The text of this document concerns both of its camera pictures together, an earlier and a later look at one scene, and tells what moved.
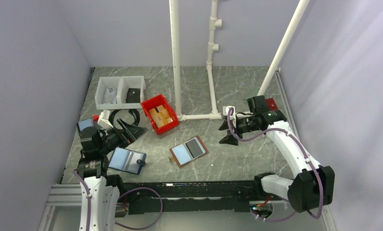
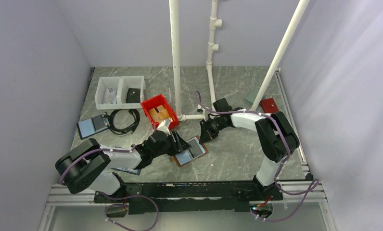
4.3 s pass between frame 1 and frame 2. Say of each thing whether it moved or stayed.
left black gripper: moved
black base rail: stayed
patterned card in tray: stayed
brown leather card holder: stayed
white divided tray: stayed
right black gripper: moved
